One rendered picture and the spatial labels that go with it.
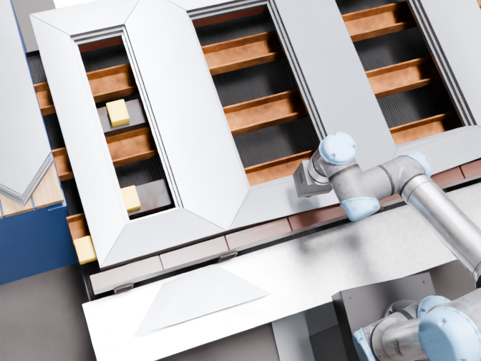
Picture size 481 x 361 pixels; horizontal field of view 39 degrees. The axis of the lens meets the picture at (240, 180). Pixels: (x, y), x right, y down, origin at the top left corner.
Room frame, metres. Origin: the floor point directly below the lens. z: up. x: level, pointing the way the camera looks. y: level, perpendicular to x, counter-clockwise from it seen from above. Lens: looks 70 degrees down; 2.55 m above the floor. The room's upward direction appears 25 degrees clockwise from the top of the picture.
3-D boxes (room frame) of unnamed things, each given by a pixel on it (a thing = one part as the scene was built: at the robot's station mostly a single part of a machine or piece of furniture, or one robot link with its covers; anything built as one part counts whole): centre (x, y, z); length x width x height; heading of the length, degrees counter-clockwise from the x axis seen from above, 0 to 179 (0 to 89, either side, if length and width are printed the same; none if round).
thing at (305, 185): (0.67, -0.16, 1.02); 0.10 x 0.09 x 0.16; 35
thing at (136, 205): (0.47, 0.25, 0.79); 0.06 x 0.05 x 0.04; 42
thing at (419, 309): (0.47, -0.57, 0.94); 0.13 x 0.12 x 0.14; 138
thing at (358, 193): (0.61, -0.25, 1.17); 0.11 x 0.11 x 0.08; 48
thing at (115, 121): (0.68, 0.39, 0.79); 0.06 x 0.05 x 0.04; 42
